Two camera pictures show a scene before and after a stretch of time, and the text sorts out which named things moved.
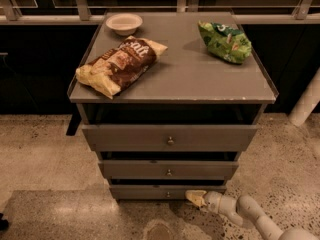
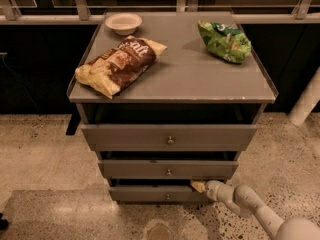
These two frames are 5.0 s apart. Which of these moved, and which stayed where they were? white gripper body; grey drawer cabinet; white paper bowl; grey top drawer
Moved: white gripper body
Stayed: grey drawer cabinet; grey top drawer; white paper bowl
